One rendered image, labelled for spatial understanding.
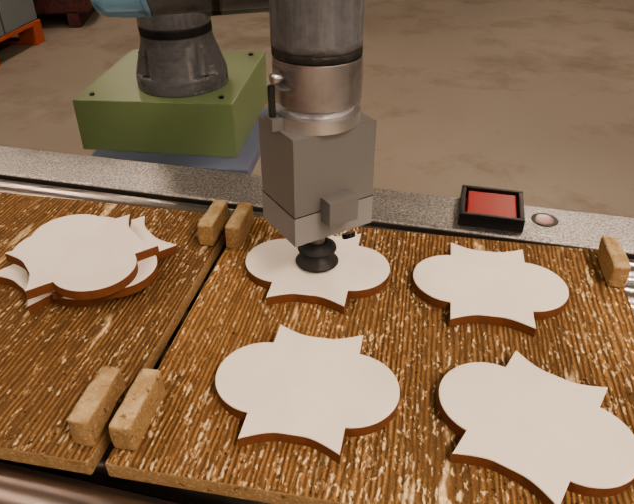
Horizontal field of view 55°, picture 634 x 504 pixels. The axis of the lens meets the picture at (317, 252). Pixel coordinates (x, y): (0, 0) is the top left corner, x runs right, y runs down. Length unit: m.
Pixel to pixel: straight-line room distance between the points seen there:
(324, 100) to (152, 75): 0.57
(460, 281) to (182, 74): 0.59
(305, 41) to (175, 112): 0.55
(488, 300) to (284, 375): 0.21
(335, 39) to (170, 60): 0.56
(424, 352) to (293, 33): 0.28
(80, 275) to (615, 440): 0.46
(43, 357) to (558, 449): 0.42
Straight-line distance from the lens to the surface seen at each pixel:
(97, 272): 0.60
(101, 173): 0.91
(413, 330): 0.56
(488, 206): 0.78
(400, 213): 0.77
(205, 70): 1.04
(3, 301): 0.66
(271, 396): 0.48
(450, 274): 0.62
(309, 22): 0.48
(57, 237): 0.67
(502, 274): 0.63
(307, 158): 0.52
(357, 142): 0.54
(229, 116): 0.99
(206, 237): 0.67
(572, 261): 0.69
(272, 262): 0.62
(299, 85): 0.50
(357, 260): 0.62
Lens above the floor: 1.30
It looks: 34 degrees down
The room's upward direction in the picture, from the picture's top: straight up
